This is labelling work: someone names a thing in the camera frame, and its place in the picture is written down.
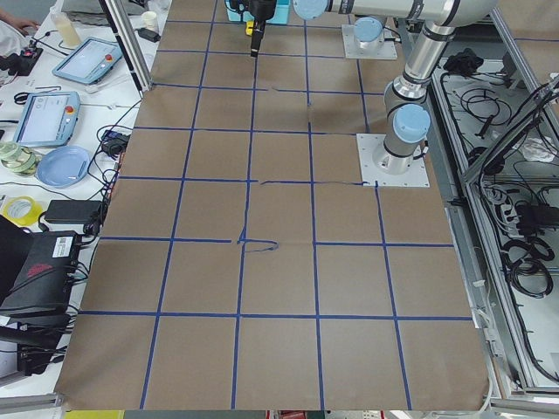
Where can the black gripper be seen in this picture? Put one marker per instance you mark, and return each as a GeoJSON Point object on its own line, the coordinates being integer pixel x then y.
{"type": "Point", "coordinates": [261, 10]}

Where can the light blue plastic bin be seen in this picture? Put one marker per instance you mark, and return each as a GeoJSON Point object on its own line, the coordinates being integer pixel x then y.
{"type": "Point", "coordinates": [238, 12]}

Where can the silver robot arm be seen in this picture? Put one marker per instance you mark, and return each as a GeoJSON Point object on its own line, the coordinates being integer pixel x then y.
{"type": "Point", "coordinates": [407, 122]}
{"type": "Point", "coordinates": [368, 33]}

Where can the black power adapter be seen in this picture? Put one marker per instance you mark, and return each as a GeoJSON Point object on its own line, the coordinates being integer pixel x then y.
{"type": "Point", "coordinates": [72, 211]}

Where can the black computer box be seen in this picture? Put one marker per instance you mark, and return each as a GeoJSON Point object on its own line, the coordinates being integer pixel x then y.
{"type": "Point", "coordinates": [36, 269]}

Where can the aluminium frame post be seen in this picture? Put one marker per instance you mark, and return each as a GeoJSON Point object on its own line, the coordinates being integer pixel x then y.
{"type": "Point", "coordinates": [125, 36]}

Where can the plastic liquid bottle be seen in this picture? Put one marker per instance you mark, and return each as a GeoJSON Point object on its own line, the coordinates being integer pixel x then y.
{"type": "Point", "coordinates": [64, 26]}

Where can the teach pendant tablet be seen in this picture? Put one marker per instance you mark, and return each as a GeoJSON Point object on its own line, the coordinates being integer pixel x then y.
{"type": "Point", "coordinates": [89, 62]}
{"type": "Point", "coordinates": [48, 119]}

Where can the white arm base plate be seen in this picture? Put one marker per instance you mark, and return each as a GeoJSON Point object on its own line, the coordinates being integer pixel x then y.
{"type": "Point", "coordinates": [378, 49]}
{"type": "Point", "coordinates": [382, 169]}

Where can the upper teach pendant tablet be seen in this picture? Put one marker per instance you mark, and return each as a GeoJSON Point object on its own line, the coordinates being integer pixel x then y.
{"type": "Point", "coordinates": [89, 62]}

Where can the person hand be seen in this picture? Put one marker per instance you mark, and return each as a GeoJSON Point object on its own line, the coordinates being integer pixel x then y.
{"type": "Point", "coordinates": [19, 23]}

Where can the yellow tape roll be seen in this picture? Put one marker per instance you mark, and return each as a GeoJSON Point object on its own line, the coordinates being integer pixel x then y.
{"type": "Point", "coordinates": [22, 211]}

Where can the white paper cup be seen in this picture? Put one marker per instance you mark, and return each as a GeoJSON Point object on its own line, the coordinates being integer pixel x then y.
{"type": "Point", "coordinates": [150, 21]}

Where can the light blue plate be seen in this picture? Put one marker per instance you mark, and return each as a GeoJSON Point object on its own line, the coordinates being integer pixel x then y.
{"type": "Point", "coordinates": [63, 166]}

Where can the green tape rolls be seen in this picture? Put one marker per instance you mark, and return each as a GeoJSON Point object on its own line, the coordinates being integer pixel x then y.
{"type": "Point", "coordinates": [19, 160]}

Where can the lower teach pendant tablet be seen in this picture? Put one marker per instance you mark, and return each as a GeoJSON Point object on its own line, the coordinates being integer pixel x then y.
{"type": "Point", "coordinates": [48, 119]}

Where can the yellow toy beetle car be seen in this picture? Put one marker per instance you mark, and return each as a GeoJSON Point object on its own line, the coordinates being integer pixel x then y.
{"type": "Point", "coordinates": [249, 28]}

